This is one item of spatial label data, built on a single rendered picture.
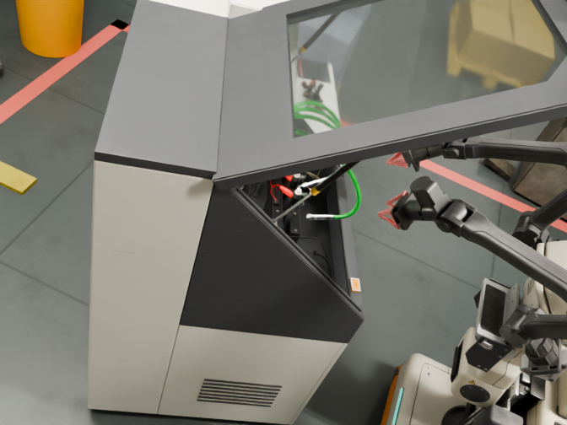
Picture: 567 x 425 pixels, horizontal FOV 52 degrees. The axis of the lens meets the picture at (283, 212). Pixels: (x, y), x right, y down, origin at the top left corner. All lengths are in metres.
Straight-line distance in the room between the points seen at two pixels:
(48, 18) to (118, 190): 2.67
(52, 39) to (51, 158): 0.94
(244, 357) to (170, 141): 0.95
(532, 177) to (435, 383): 2.00
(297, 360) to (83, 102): 2.35
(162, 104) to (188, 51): 0.26
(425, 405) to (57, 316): 1.68
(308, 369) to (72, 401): 1.02
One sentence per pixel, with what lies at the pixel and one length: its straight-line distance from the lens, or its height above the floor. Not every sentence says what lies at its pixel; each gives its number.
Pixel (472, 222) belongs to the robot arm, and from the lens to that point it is 1.49.
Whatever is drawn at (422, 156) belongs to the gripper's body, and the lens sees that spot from 1.97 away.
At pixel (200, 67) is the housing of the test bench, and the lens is 1.69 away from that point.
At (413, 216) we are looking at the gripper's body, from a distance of 1.60.
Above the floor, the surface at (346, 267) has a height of 0.95.
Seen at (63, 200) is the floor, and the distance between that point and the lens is 3.29.
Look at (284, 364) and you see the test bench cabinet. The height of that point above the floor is 0.60.
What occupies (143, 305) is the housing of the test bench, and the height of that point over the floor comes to 0.88.
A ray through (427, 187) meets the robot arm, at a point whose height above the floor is 1.54.
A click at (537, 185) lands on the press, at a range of 4.37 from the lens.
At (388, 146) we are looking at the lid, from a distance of 1.32.
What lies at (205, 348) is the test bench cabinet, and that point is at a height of 0.66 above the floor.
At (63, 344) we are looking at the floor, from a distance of 2.79.
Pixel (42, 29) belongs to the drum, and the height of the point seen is 0.21.
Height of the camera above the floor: 2.46
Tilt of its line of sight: 46 degrees down
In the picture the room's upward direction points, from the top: 21 degrees clockwise
